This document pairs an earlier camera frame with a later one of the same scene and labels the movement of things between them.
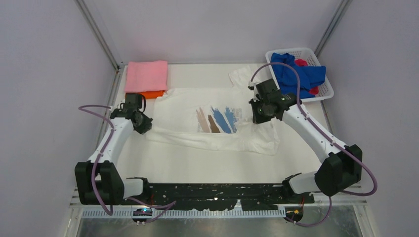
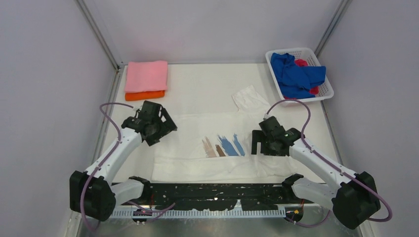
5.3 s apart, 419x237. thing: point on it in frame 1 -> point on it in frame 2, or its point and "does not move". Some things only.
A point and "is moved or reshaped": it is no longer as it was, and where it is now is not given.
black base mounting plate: (196, 197) does not move
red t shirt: (314, 90) does not move
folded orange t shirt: (150, 95) does not move
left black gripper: (146, 125) -> (167, 127)
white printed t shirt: (222, 116) is moved or reshaped
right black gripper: (257, 118) -> (258, 136)
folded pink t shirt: (146, 76) does not move
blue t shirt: (309, 76) does not move
